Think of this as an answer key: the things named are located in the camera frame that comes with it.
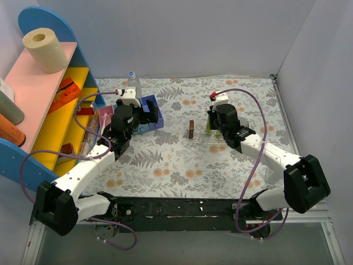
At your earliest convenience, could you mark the brown block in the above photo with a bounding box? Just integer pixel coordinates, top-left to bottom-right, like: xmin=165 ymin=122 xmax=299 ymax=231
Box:
xmin=189 ymin=120 xmax=194 ymax=139

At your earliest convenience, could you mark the pink toothbrush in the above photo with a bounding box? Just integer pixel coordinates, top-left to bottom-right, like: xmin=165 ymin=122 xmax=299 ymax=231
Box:
xmin=101 ymin=113 xmax=109 ymax=134

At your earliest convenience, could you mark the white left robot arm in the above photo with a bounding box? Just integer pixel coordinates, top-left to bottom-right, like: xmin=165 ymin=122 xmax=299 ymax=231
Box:
xmin=33 ymin=95 xmax=162 ymax=236

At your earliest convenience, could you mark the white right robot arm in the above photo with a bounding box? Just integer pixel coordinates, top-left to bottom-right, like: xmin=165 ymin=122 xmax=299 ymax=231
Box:
xmin=207 ymin=104 xmax=331 ymax=220

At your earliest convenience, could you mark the clear textured tray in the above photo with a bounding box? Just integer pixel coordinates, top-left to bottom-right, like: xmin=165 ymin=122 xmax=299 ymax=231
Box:
xmin=182 ymin=124 xmax=227 ymax=146

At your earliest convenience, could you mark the purple drawer box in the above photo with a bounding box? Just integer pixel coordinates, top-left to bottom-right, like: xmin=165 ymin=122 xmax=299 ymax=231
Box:
xmin=138 ymin=95 xmax=164 ymax=134

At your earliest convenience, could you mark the pink drawer box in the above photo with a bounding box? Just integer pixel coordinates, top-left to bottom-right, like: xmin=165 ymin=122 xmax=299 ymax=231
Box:
xmin=98 ymin=105 xmax=114 ymax=133

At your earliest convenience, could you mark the clear plastic water bottle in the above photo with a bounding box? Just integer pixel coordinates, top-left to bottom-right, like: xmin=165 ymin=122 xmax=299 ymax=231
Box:
xmin=127 ymin=72 xmax=142 ymax=98

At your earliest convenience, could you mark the orange box on shelf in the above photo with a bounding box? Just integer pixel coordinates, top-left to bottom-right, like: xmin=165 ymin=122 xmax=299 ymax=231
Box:
xmin=48 ymin=77 xmax=82 ymax=114

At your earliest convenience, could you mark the small red box low shelf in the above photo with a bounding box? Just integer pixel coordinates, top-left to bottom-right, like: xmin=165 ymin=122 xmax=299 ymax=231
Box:
xmin=59 ymin=142 xmax=76 ymax=158

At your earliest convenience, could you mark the blue pink yellow shelf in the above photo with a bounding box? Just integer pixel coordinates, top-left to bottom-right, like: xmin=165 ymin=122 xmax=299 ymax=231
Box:
xmin=1 ymin=6 xmax=99 ymax=192

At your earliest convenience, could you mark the beige paper towel roll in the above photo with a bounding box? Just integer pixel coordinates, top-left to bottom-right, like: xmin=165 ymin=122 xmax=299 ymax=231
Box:
xmin=22 ymin=28 xmax=68 ymax=74

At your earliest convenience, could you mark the grey green bottle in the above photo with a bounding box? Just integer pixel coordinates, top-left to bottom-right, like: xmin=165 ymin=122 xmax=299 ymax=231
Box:
xmin=0 ymin=91 xmax=24 ymax=125

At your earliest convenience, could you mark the orange tube on shelf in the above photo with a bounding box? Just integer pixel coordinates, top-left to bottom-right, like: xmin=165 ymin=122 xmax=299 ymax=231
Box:
xmin=0 ymin=114 xmax=26 ymax=147

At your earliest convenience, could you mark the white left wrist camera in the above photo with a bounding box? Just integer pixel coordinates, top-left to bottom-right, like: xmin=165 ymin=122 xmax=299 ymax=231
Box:
xmin=116 ymin=87 xmax=141 ymax=107

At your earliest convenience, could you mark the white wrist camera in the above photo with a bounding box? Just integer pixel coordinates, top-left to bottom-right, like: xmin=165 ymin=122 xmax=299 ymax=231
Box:
xmin=210 ymin=91 xmax=228 ymax=112
xmin=116 ymin=87 xmax=141 ymax=107

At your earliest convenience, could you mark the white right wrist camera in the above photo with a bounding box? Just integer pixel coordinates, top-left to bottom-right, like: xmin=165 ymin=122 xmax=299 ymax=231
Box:
xmin=210 ymin=91 xmax=228 ymax=112

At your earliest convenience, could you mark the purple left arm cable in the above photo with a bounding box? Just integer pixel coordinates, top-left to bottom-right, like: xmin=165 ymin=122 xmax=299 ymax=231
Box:
xmin=19 ymin=89 xmax=137 ymax=251

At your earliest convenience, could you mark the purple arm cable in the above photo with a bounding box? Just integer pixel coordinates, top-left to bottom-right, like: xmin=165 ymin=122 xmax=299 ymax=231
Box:
xmin=19 ymin=89 xmax=137 ymax=251
xmin=217 ymin=88 xmax=290 ymax=241

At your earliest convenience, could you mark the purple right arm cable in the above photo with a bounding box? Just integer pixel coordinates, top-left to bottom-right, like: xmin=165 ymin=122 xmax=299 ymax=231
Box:
xmin=217 ymin=88 xmax=290 ymax=241

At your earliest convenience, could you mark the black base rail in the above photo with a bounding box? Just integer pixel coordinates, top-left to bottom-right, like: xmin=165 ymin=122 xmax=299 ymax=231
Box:
xmin=85 ymin=194 xmax=285 ymax=234

